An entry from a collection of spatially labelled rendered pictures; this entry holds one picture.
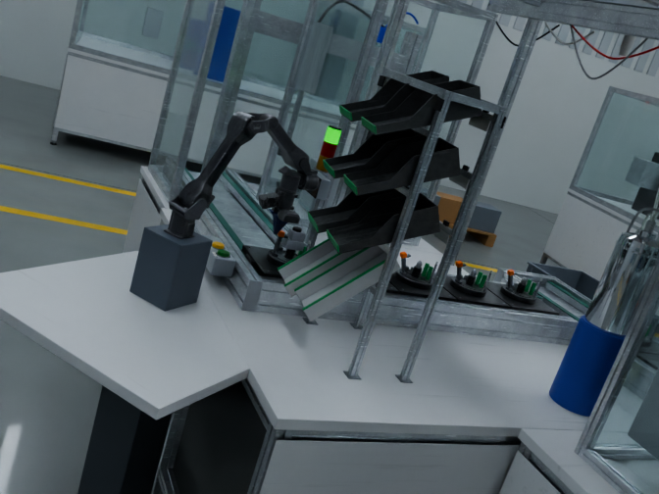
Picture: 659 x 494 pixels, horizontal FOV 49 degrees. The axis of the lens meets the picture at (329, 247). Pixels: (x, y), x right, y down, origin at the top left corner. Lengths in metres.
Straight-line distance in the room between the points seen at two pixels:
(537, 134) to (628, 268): 9.80
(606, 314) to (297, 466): 1.02
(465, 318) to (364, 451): 0.88
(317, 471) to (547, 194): 10.77
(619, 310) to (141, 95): 5.60
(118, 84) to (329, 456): 5.69
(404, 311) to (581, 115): 10.04
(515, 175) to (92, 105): 7.05
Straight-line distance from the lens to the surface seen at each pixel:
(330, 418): 1.80
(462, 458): 2.08
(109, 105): 7.20
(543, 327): 2.86
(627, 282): 2.27
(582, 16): 3.08
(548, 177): 12.31
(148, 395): 1.69
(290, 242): 2.36
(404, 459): 1.97
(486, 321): 2.68
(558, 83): 12.01
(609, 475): 2.07
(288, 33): 3.33
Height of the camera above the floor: 1.71
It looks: 16 degrees down
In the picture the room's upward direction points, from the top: 17 degrees clockwise
